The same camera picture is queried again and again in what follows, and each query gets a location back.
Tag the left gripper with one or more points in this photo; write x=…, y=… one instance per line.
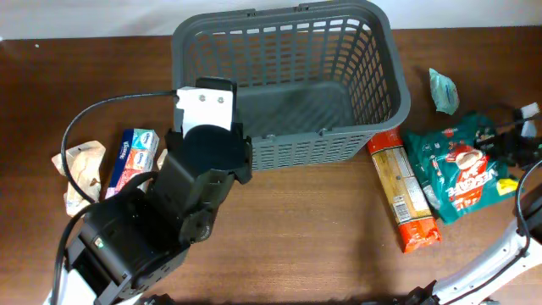
x=245, y=154

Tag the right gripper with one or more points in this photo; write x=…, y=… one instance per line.
x=509, y=141

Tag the green Nescafe coffee bag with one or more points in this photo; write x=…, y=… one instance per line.
x=456, y=177

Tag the Kleenex tissue multipack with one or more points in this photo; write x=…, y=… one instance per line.
x=135, y=156

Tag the light green wipes packet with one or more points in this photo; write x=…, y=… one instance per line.
x=444, y=93

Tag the grey plastic basket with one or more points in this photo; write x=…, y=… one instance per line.
x=315, y=82

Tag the orange spaghetti packet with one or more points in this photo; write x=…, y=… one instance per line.
x=416, y=225

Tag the beige snack bag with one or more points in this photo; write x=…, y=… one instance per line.
x=84, y=162

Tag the brown-top cookie bag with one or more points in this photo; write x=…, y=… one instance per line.
x=161, y=158

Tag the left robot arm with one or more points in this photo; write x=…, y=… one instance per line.
x=114, y=250

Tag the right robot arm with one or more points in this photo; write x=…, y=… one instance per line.
x=516, y=251

